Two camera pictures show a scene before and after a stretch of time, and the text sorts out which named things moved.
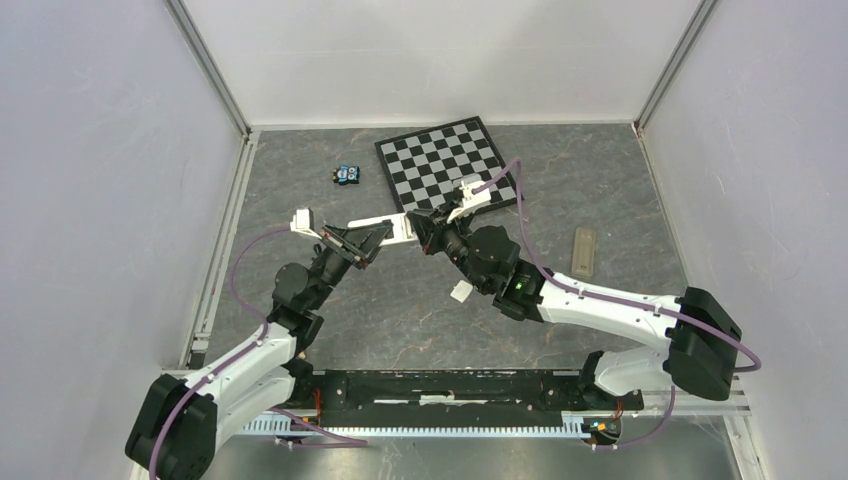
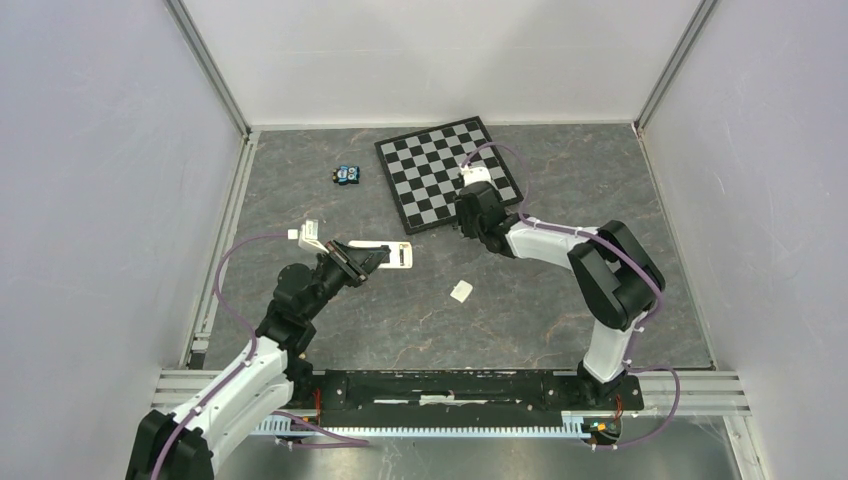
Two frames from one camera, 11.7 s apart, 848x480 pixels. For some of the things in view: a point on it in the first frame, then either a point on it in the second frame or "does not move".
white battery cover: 461,291 does not move
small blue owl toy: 346,175 does not move
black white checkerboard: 424,164 does not move
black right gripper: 431,226 → 462,219
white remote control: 402,232 → 400,255
